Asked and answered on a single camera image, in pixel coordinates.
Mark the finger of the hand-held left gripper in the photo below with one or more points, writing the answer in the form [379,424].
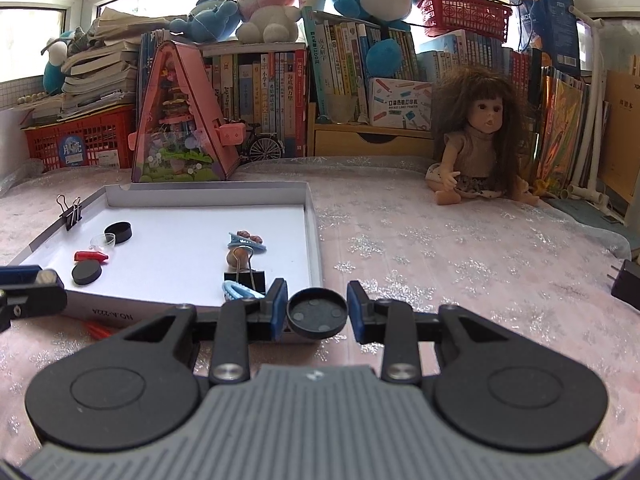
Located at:
[35,300]
[20,275]

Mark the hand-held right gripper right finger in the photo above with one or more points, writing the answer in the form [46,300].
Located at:
[356,310]

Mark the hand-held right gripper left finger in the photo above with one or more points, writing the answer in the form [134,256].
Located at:
[280,310]

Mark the black hollow round cap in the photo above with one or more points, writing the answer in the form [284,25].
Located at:
[317,317]

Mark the light blue hair clip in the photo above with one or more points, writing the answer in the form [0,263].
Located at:
[237,288]

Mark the black round disc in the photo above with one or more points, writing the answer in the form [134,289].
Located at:
[119,234]
[86,274]

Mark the brown hazelnut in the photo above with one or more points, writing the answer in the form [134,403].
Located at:
[232,259]

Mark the white cardboard box lid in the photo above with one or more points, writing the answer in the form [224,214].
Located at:
[190,230]

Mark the large black binder clip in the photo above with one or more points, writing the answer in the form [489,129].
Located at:
[245,280]

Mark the orange plastic piece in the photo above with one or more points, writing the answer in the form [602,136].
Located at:
[97,329]

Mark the red crayon-shaped cap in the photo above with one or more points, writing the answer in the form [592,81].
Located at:
[90,256]

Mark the small black binder clip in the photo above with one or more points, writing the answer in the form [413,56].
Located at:
[70,217]

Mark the small clear plastic cup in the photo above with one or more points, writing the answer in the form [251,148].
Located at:
[102,241]

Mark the clear plastic wrap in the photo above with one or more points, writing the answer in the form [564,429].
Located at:
[17,175]

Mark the white paper sheet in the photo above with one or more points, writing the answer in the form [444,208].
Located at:
[12,132]

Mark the miniature black bicycle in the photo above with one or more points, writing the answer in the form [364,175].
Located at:
[265,150]

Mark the red basket with round label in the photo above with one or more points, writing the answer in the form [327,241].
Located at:
[100,135]

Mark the wooden drawer organizer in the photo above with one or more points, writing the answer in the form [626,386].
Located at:
[350,140]

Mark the pink triangular toy house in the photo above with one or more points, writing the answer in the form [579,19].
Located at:
[175,160]

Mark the doll with brown hair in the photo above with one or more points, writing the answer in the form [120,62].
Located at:
[480,155]

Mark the translucent plastic container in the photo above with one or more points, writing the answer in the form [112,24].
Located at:
[342,109]

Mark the blue and white plush toy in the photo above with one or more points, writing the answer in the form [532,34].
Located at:
[52,72]

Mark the white printed carton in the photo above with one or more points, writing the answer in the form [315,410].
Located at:
[400,105]

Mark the row of shelf books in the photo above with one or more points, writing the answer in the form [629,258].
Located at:
[260,95]

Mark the stack of worn books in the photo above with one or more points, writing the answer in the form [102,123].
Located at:
[100,70]

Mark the grey toy figure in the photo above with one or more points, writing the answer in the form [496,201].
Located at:
[80,40]

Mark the row of thin magazines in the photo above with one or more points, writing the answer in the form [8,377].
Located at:
[147,65]

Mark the row of blue spine books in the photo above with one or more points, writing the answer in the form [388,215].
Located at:
[340,55]

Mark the black power adapter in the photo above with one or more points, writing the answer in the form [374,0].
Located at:
[627,285]

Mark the row of colourful picture books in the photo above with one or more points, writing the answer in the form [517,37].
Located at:
[562,125]

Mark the row of pale blue books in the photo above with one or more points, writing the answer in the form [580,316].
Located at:
[465,55]

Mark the blue plush elephant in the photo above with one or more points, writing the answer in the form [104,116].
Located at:
[210,20]

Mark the white and pink plush bunny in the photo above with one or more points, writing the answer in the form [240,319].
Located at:
[265,10]

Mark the small red plastic basket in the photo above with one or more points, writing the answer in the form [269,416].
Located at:
[460,15]

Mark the brown cardboard envelope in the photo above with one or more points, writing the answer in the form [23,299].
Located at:
[622,145]

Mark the dark blue carton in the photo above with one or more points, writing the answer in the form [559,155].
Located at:
[555,25]

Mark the white pipe frame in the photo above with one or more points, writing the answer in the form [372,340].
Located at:
[595,110]

